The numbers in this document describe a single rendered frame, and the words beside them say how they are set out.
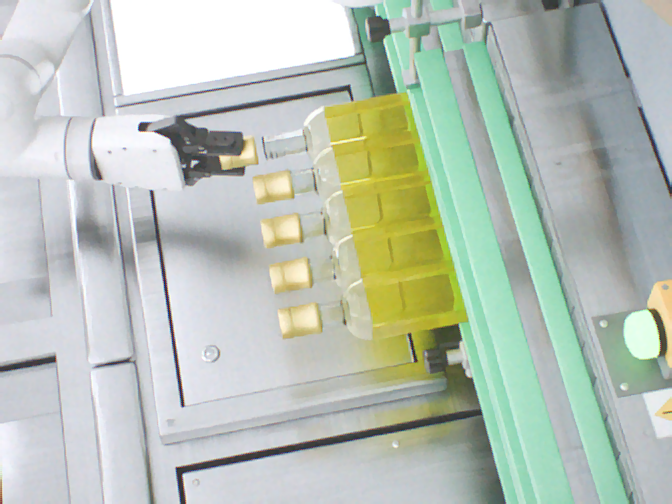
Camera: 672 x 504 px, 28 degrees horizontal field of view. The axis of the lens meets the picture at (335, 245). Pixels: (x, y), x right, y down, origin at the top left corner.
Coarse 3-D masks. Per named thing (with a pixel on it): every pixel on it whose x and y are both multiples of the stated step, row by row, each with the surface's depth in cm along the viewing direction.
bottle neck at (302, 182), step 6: (294, 174) 152; (300, 174) 152; (306, 174) 152; (294, 180) 152; (300, 180) 152; (306, 180) 152; (312, 180) 152; (294, 186) 152; (300, 186) 152; (306, 186) 152; (312, 186) 152; (294, 192) 153; (300, 192) 153; (306, 192) 153
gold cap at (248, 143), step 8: (248, 136) 156; (248, 144) 155; (248, 152) 155; (256, 152) 155; (224, 160) 155; (232, 160) 155; (240, 160) 155; (248, 160) 155; (256, 160) 155; (224, 168) 156
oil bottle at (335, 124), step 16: (384, 96) 156; (400, 96) 156; (320, 112) 155; (336, 112) 155; (352, 112) 155; (368, 112) 155; (384, 112) 155; (400, 112) 155; (304, 128) 156; (320, 128) 154; (336, 128) 154; (352, 128) 154; (368, 128) 154; (384, 128) 154; (400, 128) 154; (416, 128) 154; (320, 144) 154; (336, 144) 154
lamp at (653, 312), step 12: (648, 312) 121; (636, 324) 121; (648, 324) 120; (660, 324) 120; (636, 336) 120; (648, 336) 120; (660, 336) 120; (636, 348) 121; (648, 348) 120; (660, 348) 120
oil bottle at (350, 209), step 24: (336, 192) 150; (360, 192) 150; (384, 192) 149; (408, 192) 149; (432, 192) 149; (336, 216) 148; (360, 216) 148; (384, 216) 148; (408, 216) 148; (432, 216) 149; (336, 240) 150
